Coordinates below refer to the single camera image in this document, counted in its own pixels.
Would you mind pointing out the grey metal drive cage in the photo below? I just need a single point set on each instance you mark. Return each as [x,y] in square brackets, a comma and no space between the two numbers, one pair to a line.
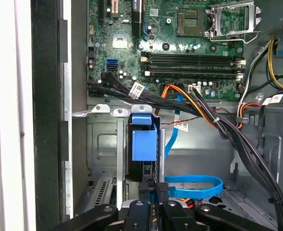
[275,144]

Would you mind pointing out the green motherboard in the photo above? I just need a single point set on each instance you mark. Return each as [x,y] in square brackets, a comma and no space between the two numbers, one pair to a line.
[122,55]

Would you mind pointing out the socket locking lever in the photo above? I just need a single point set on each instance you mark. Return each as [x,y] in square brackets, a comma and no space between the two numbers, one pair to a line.
[227,39]

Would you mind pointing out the black expansion slot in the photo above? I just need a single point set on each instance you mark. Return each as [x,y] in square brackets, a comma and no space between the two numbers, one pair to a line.
[102,9]

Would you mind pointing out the grey metal disk bay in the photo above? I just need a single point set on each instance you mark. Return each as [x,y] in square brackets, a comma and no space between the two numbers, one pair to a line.
[105,144]

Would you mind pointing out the metal socket cover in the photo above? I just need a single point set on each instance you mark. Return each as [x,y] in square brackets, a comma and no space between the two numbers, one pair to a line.
[251,16]

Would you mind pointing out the black RAM slot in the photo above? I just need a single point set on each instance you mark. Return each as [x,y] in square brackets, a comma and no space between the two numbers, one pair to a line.
[191,54]
[191,69]
[191,75]
[191,60]

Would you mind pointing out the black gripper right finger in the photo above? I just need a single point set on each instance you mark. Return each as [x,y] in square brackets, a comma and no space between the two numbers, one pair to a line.
[175,216]

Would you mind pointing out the CPU socket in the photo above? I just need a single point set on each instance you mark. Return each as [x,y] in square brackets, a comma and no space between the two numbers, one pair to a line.
[190,22]

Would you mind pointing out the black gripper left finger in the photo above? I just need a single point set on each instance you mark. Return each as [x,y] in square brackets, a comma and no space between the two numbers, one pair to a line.
[136,216]

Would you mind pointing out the hard disk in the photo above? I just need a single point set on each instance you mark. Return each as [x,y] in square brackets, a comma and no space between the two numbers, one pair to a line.
[143,146]

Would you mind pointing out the black PC case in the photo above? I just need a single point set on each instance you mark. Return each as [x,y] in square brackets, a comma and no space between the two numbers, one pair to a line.
[45,96]

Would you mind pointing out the white expansion slot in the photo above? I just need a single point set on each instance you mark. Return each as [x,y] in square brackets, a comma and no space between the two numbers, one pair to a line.
[114,8]

